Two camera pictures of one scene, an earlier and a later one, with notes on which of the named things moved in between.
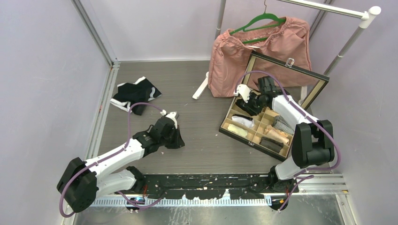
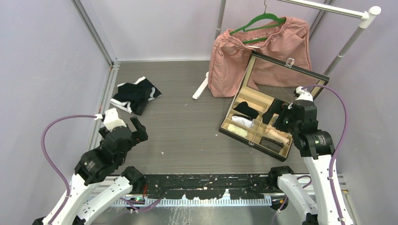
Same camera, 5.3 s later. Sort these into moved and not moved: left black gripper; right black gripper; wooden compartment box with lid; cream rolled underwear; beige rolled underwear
Moved: left black gripper; right black gripper
Not moved: wooden compartment box with lid; beige rolled underwear; cream rolled underwear
